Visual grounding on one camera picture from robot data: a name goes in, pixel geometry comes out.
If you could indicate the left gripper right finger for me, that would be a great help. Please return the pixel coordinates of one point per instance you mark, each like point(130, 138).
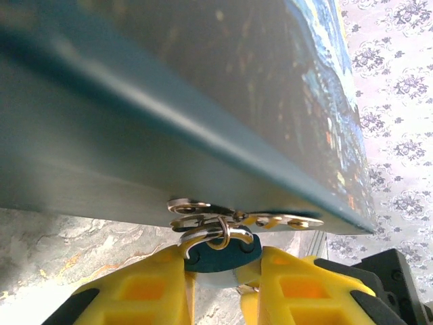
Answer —
point(304, 291)

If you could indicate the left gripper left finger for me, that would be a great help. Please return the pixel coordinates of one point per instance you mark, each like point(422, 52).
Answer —
point(142, 291)

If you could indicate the silver key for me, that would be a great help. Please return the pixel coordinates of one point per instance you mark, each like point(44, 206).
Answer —
point(248, 289)

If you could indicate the small blue padlock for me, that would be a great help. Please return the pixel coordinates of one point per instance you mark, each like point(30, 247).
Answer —
point(223, 262)

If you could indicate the starry night tin box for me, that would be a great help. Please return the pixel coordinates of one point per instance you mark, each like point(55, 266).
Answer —
point(135, 118)

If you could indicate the aluminium table side rail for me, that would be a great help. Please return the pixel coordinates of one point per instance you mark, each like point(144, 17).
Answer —
point(318, 244)

